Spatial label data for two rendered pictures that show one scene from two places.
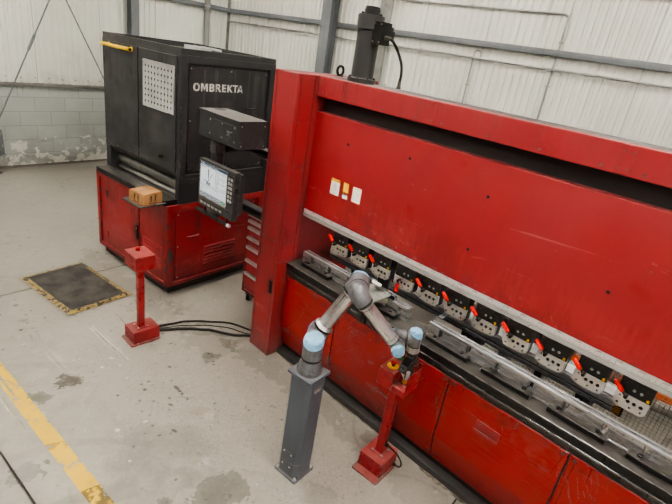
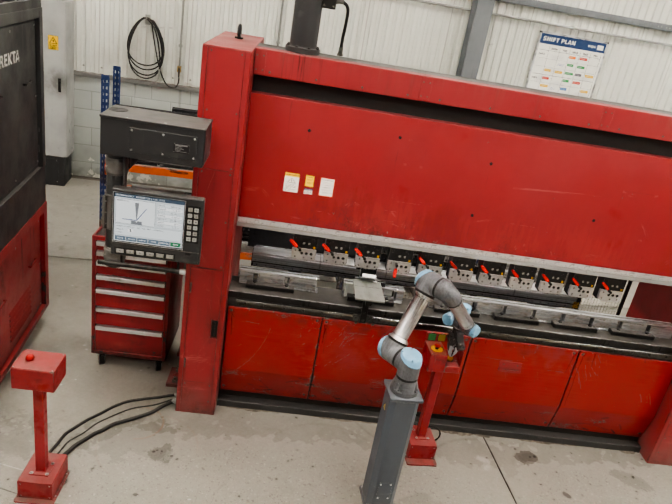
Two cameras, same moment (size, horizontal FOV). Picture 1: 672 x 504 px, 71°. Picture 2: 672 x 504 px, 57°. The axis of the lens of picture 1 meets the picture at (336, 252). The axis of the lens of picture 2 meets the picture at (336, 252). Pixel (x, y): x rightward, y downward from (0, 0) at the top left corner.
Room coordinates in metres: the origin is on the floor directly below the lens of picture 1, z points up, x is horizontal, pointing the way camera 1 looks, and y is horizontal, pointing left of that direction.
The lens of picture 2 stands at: (0.68, 2.40, 2.68)
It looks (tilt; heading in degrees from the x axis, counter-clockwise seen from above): 23 degrees down; 313
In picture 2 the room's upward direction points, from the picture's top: 10 degrees clockwise
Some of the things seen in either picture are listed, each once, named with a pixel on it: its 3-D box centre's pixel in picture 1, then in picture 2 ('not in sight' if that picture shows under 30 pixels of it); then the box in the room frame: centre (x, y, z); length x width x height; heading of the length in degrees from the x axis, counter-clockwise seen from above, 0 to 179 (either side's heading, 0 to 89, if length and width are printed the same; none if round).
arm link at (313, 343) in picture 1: (313, 345); (409, 363); (2.26, 0.04, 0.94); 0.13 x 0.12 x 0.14; 177
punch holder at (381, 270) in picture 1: (384, 265); (367, 254); (3.01, -0.35, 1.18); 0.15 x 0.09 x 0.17; 49
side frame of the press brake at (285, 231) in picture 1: (310, 219); (219, 226); (3.76, 0.26, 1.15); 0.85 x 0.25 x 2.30; 139
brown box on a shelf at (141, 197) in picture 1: (144, 195); not in sight; (3.97, 1.77, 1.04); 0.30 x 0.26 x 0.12; 55
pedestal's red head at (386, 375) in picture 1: (399, 372); (442, 352); (2.40, -0.50, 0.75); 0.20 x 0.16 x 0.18; 54
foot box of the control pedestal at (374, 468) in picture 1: (375, 459); (419, 445); (2.38, -0.48, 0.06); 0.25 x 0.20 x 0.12; 144
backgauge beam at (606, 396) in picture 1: (450, 311); (418, 277); (2.95, -0.86, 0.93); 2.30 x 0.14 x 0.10; 49
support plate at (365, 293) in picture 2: (368, 294); (368, 290); (2.88, -0.27, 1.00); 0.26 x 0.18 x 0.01; 139
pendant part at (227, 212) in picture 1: (222, 188); (158, 223); (3.36, 0.91, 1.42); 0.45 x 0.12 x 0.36; 50
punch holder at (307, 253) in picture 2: (343, 243); (304, 245); (3.27, -0.04, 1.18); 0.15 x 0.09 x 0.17; 49
